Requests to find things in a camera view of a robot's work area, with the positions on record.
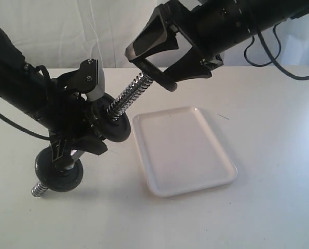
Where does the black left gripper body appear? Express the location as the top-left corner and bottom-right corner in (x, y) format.
(35, 75), (93, 142)

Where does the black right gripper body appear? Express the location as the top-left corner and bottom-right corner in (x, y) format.
(154, 1), (223, 70)

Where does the black weight plate with tape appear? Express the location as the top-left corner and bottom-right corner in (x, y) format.
(35, 147), (83, 192)

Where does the chrome threaded dumbbell bar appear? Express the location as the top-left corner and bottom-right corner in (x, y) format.
(32, 73), (152, 197)

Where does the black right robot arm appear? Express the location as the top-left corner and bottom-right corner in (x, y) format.
(125, 1), (309, 91)

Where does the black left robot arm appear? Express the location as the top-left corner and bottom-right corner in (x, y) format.
(0, 28), (107, 160)

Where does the white plastic tray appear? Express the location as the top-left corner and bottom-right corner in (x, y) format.
(132, 106), (238, 198)

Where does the white fabric backdrop curtain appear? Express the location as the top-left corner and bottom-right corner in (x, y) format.
(0, 1), (309, 68)

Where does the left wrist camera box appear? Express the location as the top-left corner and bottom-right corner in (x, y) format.
(76, 58), (105, 102)

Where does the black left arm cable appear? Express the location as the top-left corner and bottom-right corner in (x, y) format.
(0, 64), (51, 141)

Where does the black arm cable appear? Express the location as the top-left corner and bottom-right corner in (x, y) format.
(244, 18), (309, 80)
(0, 64), (51, 141)

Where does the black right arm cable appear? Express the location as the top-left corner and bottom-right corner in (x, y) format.
(244, 18), (309, 80)

